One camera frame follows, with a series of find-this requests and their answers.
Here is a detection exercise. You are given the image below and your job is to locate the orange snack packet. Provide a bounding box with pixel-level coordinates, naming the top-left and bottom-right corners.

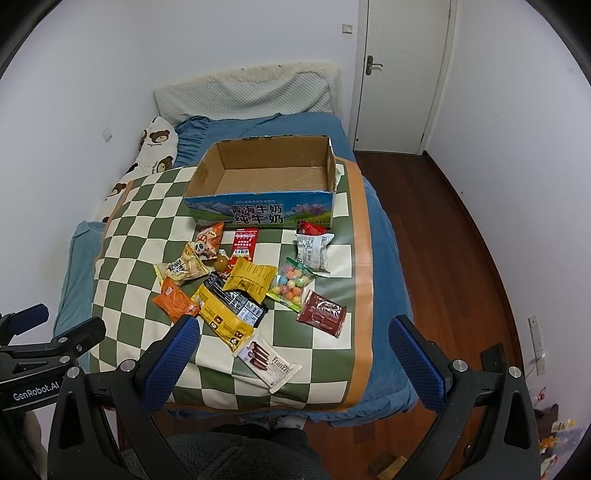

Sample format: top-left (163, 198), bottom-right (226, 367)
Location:
top-left (152, 277), bottom-right (200, 323)

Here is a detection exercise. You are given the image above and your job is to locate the yellow black snack bag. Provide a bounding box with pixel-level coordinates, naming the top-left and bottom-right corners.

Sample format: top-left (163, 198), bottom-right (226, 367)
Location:
top-left (191, 272), bottom-right (269, 353)

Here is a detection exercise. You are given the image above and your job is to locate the white chocolate wafer packet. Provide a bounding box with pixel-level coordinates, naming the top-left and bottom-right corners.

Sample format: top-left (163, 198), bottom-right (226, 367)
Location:
top-left (236, 332), bottom-right (301, 394)

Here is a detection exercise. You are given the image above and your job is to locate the pale yellow puff bag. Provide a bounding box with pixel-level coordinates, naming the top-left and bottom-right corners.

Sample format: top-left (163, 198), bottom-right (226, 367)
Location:
top-left (153, 242), bottom-right (211, 286)

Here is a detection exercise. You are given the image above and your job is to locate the orange panda snack bag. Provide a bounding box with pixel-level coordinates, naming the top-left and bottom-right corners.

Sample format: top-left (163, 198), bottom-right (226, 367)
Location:
top-left (192, 222), bottom-right (224, 261)

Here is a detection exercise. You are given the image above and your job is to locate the colorful candy ball bag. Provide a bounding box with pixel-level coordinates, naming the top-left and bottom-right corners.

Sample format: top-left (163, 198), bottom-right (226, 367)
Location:
top-left (266, 257), bottom-right (315, 313)

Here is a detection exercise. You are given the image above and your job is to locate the dark red snack packet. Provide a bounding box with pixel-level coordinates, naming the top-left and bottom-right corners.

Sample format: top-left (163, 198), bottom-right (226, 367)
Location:
top-left (297, 291), bottom-right (346, 338)

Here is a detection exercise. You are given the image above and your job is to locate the red spicy strip packet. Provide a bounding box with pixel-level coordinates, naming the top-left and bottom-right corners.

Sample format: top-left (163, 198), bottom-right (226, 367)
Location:
top-left (228, 228), bottom-right (259, 271)

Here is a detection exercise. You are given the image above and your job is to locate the white green snack bag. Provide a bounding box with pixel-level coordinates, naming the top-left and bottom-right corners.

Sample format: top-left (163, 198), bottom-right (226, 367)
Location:
top-left (297, 233), bottom-right (335, 272)

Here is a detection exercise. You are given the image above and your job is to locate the small red snack packet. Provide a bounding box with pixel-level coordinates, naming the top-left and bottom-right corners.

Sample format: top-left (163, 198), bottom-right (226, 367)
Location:
top-left (297, 221), bottom-right (328, 236)

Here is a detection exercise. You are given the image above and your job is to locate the white power strip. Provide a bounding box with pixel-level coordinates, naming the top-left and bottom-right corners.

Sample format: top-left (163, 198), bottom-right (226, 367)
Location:
top-left (528, 315), bottom-right (546, 376)

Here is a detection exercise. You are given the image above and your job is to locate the blue bed sheet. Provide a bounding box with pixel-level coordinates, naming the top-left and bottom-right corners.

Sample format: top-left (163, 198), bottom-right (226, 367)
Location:
top-left (53, 112), bottom-right (418, 427)

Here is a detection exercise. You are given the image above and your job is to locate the green white checkered mat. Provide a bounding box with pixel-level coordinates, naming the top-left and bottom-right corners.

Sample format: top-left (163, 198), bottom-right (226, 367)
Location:
top-left (89, 160), bottom-right (374, 412)

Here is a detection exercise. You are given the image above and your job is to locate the bear print pillow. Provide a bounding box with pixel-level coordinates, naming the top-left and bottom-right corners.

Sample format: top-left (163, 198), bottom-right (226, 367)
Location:
top-left (96, 116), bottom-right (178, 222)

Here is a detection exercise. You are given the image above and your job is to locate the cardboard milk box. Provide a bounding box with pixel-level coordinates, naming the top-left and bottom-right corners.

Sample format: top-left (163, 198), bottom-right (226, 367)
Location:
top-left (183, 135), bottom-right (338, 229)

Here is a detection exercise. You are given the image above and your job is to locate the white quilted pillow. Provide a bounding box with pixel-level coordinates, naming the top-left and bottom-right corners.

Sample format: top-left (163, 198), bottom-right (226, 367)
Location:
top-left (154, 62), bottom-right (342, 125)

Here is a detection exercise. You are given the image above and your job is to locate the white door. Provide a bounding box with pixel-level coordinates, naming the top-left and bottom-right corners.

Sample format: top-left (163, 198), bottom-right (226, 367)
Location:
top-left (355, 0), bottom-right (457, 154)

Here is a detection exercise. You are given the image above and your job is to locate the wall socket left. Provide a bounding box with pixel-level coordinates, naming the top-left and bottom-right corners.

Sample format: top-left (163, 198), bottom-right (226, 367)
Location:
top-left (102, 127), bottom-right (112, 143)

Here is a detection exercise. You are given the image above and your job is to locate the door handle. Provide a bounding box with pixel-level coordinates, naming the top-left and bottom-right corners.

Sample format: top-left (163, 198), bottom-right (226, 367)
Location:
top-left (365, 55), bottom-right (384, 76)

